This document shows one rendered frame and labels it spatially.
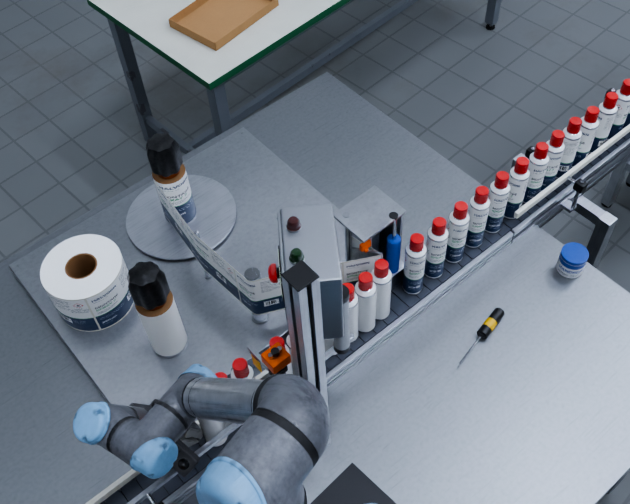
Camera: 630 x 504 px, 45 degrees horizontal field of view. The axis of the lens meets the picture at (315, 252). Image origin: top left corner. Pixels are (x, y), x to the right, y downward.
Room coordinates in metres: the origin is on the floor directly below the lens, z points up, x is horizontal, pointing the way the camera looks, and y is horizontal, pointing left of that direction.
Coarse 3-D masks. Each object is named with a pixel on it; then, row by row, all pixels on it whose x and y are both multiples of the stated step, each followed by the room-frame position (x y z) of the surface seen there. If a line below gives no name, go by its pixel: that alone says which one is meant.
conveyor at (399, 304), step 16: (496, 240) 1.23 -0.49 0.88; (464, 256) 1.18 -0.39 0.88; (448, 272) 1.13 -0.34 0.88; (400, 288) 1.09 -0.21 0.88; (432, 288) 1.09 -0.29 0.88; (400, 304) 1.04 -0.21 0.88; (384, 320) 1.00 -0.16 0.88; (368, 336) 0.96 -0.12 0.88; (352, 352) 0.92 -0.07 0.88; (192, 448) 0.70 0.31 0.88; (144, 480) 0.63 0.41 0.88; (176, 480) 0.63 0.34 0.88; (112, 496) 0.60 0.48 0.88; (128, 496) 0.60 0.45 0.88; (160, 496) 0.59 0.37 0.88
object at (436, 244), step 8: (432, 224) 1.14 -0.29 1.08; (440, 224) 1.13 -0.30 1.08; (432, 232) 1.13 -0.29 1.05; (440, 232) 1.12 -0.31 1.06; (448, 232) 1.14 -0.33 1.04; (432, 240) 1.12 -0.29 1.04; (440, 240) 1.12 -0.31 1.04; (432, 248) 1.12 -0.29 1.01; (440, 248) 1.11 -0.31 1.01; (432, 256) 1.12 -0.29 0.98; (440, 256) 1.11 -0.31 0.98; (432, 264) 1.12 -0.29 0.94; (440, 264) 1.12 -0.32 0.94; (424, 272) 1.13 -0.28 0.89; (432, 272) 1.11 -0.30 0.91; (440, 272) 1.12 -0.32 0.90
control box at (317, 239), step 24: (288, 216) 0.86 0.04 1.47; (312, 216) 0.86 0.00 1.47; (288, 240) 0.81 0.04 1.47; (312, 240) 0.80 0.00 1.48; (336, 240) 0.80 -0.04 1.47; (288, 264) 0.75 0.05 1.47; (312, 264) 0.75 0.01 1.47; (336, 264) 0.75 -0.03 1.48; (336, 288) 0.72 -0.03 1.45; (336, 312) 0.72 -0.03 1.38; (336, 336) 0.72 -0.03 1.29
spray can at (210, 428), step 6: (198, 420) 0.71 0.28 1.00; (204, 420) 0.70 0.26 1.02; (210, 420) 0.70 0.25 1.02; (204, 426) 0.70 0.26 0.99; (210, 426) 0.70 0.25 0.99; (216, 426) 0.70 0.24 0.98; (222, 426) 0.71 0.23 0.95; (204, 432) 0.70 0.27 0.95; (210, 432) 0.70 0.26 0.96; (216, 432) 0.70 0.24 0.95; (210, 438) 0.70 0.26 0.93; (216, 444) 0.70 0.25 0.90; (222, 444) 0.70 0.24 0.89
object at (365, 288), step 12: (360, 276) 0.99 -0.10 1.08; (372, 276) 0.99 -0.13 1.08; (360, 288) 0.98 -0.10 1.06; (372, 288) 0.98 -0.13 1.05; (360, 300) 0.97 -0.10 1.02; (372, 300) 0.97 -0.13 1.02; (360, 312) 0.97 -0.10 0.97; (372, 312) 0.97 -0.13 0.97; (360, 324) 0.97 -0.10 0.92; (372, 324) 0.97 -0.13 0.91
